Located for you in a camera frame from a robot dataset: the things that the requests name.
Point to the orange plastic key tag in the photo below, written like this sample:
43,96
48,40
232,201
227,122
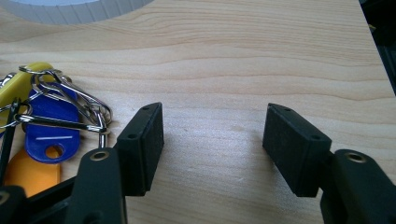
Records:
29,174

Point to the yellow plastic key tag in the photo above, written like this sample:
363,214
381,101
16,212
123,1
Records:
14,88

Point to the blue plastic key tag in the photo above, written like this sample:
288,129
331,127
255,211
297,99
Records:
51,133

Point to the black thin rod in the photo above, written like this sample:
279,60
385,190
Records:
7,137

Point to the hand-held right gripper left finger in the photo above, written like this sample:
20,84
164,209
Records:
137,149

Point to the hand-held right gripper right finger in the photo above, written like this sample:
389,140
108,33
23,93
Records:
299,146

